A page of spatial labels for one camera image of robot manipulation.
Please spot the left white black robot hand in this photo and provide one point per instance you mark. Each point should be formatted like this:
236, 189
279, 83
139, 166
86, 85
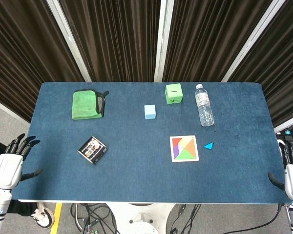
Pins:
7, 168

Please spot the cyan triangle puzzle piece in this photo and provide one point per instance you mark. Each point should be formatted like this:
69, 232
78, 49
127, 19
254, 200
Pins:
209, 146

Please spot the orange triangle tangram piece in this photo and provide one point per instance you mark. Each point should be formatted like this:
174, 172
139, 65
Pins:
191, 147

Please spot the green triangle tangram piece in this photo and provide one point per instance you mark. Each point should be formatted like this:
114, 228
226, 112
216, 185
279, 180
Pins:
186, 155

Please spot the yellow tangram piece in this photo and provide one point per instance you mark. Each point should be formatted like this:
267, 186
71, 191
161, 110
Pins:
186, 142

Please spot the purple parallelogram tangram piece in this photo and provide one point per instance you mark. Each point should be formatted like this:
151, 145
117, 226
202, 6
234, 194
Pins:
175, 152

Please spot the red triangle tangram piece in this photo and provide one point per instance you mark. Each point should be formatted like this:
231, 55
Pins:
176, 142

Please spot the wooden tangram puzzle tray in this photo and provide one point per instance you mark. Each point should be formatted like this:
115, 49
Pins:
171, 148

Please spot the black trouser leg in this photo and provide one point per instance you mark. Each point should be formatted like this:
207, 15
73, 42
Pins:
22, 208

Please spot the white black sneaker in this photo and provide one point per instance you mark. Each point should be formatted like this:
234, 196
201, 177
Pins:
42, 215

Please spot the black rectangular tin can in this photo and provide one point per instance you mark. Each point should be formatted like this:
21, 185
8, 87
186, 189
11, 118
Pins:
92, 150

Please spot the folded green microfibre cloth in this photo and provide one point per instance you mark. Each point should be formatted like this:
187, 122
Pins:
84, 104

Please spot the brown pleated curtain panel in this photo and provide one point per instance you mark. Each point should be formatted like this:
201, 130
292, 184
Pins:
210, 39
112, 41
283, 73
22, 53

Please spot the clear plastic water bottle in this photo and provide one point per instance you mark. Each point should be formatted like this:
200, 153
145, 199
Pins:
204, 107

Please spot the blue felt table mat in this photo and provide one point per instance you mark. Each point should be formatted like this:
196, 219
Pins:
136, 170

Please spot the green foam number cube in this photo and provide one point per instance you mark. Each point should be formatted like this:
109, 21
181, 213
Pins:
173, 93

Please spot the light blue foam cube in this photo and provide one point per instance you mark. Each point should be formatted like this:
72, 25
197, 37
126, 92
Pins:
150, 112

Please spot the white partition base rail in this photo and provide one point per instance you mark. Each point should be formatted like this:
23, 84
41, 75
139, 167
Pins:
289, 125
7, 108

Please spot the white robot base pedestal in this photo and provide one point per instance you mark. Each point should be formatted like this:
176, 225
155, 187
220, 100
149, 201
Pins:
141, 217

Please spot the white partition post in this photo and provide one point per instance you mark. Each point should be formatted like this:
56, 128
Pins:
68, 39
251, 39
162, 41

